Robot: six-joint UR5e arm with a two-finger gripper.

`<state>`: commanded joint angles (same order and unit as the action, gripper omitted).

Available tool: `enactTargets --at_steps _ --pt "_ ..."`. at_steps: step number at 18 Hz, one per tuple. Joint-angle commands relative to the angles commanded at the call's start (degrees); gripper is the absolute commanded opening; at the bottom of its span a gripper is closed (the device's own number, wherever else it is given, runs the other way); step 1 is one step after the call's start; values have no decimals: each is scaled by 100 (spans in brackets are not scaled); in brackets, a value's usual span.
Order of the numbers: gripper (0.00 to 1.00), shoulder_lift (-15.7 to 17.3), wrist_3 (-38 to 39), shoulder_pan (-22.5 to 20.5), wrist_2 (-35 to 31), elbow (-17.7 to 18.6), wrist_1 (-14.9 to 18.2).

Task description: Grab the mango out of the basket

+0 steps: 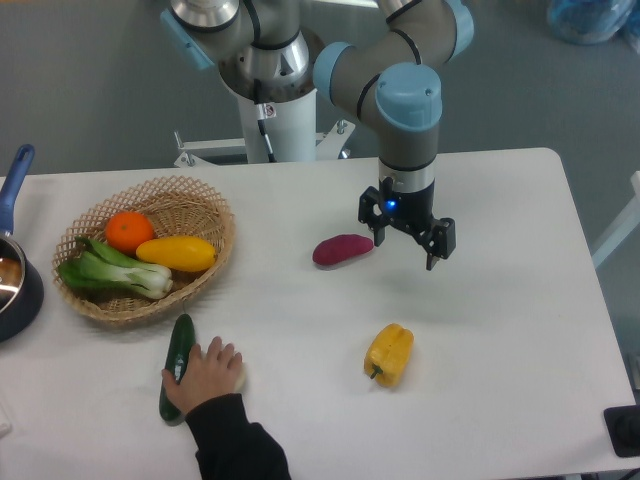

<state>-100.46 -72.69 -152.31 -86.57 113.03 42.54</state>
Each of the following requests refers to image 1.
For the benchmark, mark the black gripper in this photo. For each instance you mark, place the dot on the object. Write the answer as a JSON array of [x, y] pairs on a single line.
[[410, 213]]

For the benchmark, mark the black sleeved forearm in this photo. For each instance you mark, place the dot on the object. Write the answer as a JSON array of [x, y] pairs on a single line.
[[229, 446]]

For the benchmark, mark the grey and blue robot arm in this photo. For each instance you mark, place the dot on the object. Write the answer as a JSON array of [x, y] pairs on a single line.
[[276, 68]]

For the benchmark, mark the yellow mango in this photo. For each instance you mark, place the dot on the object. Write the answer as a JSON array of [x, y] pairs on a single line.
[[182, 253]]

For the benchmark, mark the woven wicker basket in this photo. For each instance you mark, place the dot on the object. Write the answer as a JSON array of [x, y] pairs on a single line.
[[175, 206]]

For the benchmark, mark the person's bare hand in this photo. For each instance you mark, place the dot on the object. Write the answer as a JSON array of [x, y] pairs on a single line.
[[215, 373]]

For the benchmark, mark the purple sweet potato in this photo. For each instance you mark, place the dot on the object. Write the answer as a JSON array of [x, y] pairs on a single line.
[[341, 248]]

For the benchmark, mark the yellow bell pepper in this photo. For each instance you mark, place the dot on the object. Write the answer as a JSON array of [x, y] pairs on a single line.
[[388, 355]]

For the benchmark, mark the green cucumber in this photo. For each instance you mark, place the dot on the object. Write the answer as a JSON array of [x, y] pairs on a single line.
[[183, 337]]

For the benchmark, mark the blue plastic bag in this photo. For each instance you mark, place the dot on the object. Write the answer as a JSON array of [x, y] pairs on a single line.
[[590, 23]]

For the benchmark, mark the black device at edge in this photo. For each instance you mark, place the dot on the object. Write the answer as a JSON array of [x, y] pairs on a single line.
[[623, 428]]

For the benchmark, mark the orange fruit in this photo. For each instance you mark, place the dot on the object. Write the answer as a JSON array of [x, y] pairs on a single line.
[[126, 231]]

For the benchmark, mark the green bok choy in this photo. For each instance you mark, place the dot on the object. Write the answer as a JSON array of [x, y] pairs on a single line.
[[100, 266]]

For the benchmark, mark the dark blue saucepan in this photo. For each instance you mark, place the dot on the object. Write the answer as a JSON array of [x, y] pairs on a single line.
[[22, 289]]

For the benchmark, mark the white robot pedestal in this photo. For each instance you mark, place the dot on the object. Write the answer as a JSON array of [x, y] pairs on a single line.
[[272, 133]]

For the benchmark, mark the white frame at right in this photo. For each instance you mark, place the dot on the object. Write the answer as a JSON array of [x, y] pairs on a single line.
[[619, 229]]

